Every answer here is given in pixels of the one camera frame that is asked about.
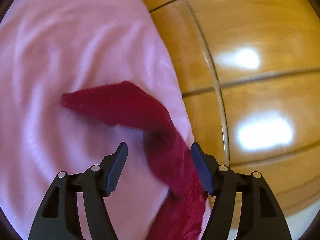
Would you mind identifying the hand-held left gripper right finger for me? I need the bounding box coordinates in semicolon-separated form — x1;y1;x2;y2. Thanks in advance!
191;142;292;240

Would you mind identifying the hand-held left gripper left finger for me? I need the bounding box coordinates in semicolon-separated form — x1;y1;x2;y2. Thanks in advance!
28;141;129;240

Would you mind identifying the red garment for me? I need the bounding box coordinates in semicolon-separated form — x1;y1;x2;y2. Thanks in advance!
61;80;208;240

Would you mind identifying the pink blanket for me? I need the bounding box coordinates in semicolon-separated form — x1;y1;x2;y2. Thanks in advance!
0;0;213;240

